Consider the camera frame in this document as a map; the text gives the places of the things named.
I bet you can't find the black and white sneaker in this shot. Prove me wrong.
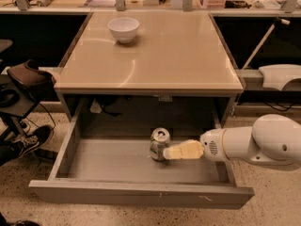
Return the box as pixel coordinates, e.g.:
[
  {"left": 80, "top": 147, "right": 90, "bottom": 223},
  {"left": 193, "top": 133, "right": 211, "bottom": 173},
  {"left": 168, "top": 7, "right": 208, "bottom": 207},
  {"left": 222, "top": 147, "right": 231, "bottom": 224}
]
[{"left": 12, "top": 125, "right": 54, "bottom": 157}]

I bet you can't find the open grey top drawer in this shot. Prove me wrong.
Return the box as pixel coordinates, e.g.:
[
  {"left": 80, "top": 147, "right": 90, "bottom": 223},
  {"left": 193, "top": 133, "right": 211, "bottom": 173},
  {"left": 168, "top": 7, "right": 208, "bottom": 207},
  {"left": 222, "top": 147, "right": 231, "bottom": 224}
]
[{"left": 29, "top": 97, "right": 254, "bottom": 209}]

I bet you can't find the white curved shell part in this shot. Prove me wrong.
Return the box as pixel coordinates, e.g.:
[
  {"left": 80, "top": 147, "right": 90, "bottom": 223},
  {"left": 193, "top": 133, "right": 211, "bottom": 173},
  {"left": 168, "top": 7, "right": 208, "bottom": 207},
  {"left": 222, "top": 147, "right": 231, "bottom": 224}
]
[{"left": 259, "top": 64, "right": 301, "bottom": 90}]

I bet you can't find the crushed 7up soda can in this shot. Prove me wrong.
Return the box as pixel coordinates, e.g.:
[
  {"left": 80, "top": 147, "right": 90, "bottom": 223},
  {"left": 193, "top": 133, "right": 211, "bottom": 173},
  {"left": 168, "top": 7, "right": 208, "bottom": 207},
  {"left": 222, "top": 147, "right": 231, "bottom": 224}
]
[{"left": 150, "top": 127, "right": 170, "bottom": 161}]

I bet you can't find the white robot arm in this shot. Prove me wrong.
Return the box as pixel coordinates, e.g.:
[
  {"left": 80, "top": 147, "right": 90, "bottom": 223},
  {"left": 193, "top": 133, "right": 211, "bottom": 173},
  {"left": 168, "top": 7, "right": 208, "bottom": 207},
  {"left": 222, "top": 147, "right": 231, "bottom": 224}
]
[{"left": 163, "top": 114, "right": 301, "bottom": 166}]

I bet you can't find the white ceramic bowl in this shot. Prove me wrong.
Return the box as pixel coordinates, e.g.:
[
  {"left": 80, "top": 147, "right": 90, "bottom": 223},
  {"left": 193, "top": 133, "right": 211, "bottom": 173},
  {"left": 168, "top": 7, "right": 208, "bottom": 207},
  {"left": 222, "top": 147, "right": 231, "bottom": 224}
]
[{"left": 107, "top": 17, "right": 139, "bottom": 43}]

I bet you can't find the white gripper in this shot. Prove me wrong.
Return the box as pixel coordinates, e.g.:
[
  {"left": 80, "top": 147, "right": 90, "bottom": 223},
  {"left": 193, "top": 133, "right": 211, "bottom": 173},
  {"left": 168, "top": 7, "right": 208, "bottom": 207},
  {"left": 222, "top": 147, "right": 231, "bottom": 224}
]
[{"left": 163, "top": 129, "right": 226, "bottom": 161}]

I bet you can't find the beige top counter cabinet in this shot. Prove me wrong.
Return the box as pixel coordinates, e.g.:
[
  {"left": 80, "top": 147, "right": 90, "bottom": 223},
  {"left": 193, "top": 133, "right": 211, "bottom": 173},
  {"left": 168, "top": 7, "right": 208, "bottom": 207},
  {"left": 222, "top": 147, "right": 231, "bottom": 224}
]
[{"left": 55, "top": 10, "right": 243, "bottom": 128}]

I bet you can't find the brown padded chair armrest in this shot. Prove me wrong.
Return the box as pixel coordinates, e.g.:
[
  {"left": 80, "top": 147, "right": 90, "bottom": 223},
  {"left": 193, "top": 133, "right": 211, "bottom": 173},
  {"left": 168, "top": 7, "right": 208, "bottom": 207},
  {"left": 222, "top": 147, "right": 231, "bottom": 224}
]
[{"left": 8, "top": 59, "right": 54, "bottom": 100}]

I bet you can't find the black chair frame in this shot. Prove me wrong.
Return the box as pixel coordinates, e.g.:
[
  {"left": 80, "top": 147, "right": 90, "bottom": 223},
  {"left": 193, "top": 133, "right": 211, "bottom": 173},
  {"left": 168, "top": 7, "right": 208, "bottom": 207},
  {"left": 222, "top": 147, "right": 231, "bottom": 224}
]
[{"left": 0, "top": 39, "right": 40, "bottom": 143}]

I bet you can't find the white stick with black tip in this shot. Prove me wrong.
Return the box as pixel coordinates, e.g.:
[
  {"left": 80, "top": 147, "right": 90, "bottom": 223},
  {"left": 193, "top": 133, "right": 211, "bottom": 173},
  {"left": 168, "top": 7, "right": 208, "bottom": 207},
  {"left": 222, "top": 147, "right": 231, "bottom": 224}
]
[{"left": 242, "top": 17, "right": 291, "bottom": 70}]

